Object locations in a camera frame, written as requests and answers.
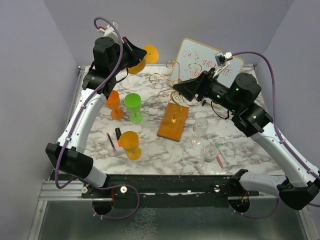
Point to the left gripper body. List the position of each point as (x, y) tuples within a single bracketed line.
[(133, 65)]

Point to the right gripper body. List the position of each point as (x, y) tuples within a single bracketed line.
[(214, 90)]

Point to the yellow plastic wine glass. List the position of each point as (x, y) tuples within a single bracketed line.
[(151, 57), (129, 141)]

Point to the clear wine glass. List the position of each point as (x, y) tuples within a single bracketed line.
[(208, 155), (200, 127)]

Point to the clear wine glass front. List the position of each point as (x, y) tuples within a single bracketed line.
[(208, 155)]

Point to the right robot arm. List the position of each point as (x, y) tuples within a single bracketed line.
[(300, 183)]

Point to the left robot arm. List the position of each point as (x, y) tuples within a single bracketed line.
[(67, 154)]

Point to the green plastic wine glass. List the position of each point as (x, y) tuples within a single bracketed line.
[(133, 105)]

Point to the orange plastic wine glass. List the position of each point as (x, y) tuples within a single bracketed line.
[(113, 103)]

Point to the yellow plastic wine glass front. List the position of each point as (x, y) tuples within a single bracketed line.
[(129, 141)]

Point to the yellow framed whiteboard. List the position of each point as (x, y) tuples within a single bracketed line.
[(194, 57)]

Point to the white green marker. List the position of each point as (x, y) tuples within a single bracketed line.
[(221, 153)]

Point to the orange black highlighter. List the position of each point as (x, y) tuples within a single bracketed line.
[(118, 135)]

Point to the dark red pen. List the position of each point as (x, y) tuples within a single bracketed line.
[(111, 142)]

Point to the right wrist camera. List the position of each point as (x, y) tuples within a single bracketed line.
[(222, 60)]

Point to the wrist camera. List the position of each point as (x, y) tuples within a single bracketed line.
[(108, 31), (222, 60)]

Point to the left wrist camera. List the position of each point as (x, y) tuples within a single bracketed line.
[(108, 31)]

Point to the gold wire wine glass rack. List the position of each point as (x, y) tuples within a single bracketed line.
[(175, 115)]

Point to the black front rail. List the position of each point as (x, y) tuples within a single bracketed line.
[(155, 191)]

